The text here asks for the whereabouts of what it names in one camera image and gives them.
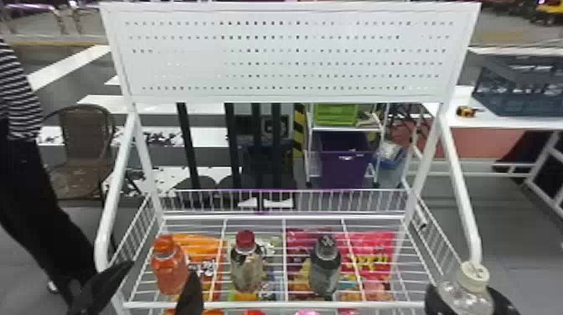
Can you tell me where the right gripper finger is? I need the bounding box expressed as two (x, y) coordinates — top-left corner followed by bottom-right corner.
(423, 282), (446, 315)
(488, 287), (523, 315)

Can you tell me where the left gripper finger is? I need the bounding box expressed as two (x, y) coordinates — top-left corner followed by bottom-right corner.
(174, 270), (206, 315)
(65, 260), (136, 315)

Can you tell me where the clear bottle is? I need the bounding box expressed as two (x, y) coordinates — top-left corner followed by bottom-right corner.
(436, 260), (495, 315)

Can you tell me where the orange bottle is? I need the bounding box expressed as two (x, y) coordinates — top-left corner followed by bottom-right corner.
(150, 234), (189, 296)

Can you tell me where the orange snack packet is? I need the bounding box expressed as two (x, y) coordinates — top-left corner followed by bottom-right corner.
(170, 233), (228, 302)

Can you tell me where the brown bottle with red cap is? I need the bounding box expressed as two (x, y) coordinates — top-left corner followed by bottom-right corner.
(229, 229), (266, 294)

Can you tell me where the pink snack packet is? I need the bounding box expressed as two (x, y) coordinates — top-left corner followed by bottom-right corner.
(286, 228), (397, 302)

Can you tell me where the dark bottle with grey cap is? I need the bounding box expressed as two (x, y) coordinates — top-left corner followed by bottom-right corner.
(307, 235), (343, 301)

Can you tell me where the blue basket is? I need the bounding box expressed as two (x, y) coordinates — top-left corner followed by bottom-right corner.
(373, 140), (408, 171)

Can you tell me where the brown chair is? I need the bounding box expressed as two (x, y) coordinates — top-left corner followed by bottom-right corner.
(41, 103), (142, 202)

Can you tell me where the purple crate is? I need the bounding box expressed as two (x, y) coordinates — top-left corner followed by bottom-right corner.
(318, 131), (376, 189)

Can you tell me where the white side table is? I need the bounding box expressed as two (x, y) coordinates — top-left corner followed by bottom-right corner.
(421, 85), (563, 218)

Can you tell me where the white shelf trolley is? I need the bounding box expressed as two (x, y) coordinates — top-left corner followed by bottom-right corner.
(303, 102), (424, 188)

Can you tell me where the blue crate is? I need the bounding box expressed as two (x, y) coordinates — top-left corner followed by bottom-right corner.
(472, 54), (563, 118)

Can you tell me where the person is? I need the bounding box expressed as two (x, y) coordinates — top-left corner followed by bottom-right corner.
(0, 39), (99, 306)

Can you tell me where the green basket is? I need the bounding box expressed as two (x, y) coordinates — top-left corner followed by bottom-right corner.
(312, 103), (360, 128)

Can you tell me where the black post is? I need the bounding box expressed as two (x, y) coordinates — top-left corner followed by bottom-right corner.
(175, 102), (219, 191)
(218, 102), (256, 191)

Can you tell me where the striped post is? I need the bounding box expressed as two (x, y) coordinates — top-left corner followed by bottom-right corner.
(292, 103), (307, 158)

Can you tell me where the white wire rack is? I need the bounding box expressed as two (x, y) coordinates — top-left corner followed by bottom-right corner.
(93, 1), (483, 315)

